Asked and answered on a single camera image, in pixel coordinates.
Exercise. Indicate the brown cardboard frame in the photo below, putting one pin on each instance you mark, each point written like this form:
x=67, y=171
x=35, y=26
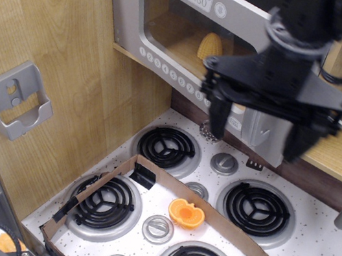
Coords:
x=153, y=189

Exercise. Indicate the yellow toy corn cob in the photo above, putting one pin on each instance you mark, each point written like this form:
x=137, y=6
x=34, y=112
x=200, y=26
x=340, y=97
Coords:
x=210, y=45

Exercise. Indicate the black back left burner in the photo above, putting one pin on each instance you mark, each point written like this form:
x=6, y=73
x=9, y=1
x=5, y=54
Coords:
x=166, y=147

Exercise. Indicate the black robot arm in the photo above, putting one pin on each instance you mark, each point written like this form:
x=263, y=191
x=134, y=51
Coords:
x=303, y=30

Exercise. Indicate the black back right burner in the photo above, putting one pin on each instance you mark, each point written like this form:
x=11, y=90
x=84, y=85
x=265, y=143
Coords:
x=256, y=210

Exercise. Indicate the grey toy microwave door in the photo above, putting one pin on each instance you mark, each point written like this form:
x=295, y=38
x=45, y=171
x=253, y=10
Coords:
x=165, y=36

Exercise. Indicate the grey wall phone holder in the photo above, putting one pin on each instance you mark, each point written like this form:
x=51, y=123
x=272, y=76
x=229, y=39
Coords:
x=16, y=87

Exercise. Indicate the grey middle stove knob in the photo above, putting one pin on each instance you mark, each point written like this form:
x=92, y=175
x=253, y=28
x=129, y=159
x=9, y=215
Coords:
x=199, y=189

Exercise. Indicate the grey centre front stove knob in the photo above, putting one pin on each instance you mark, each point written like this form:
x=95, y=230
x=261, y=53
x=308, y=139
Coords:
x=157, y=229

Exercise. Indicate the silver microwave door handle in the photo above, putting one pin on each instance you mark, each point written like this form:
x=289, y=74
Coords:
x=265, y=135

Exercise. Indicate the orange toy pumpkin half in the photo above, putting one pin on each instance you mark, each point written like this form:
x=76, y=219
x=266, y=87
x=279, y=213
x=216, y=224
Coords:
x=185, y=214

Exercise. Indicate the black front left burner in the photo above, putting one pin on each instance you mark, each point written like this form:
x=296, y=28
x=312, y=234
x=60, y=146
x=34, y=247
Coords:
x=110, y=206

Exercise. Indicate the silver hanging skimmer spoon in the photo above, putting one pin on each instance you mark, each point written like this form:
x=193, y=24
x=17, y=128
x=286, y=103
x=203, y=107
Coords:
x=205, y=132

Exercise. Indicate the hanging toy spatula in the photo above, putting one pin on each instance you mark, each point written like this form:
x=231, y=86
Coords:
x=254, y=164

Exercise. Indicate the grey back stove knob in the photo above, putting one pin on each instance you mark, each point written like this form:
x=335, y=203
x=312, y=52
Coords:
x=224, y=164

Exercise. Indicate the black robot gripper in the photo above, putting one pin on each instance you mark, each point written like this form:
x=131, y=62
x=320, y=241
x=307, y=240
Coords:
x=273, y=85

